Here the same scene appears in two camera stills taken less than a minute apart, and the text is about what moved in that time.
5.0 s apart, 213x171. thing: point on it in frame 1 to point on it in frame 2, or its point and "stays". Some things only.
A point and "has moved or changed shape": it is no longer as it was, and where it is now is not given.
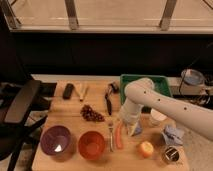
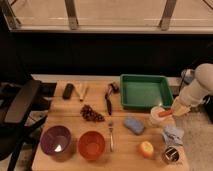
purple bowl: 55,139 stays
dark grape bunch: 87,112 stays
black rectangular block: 67,91 stays
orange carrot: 119,138 has moved or changed shape
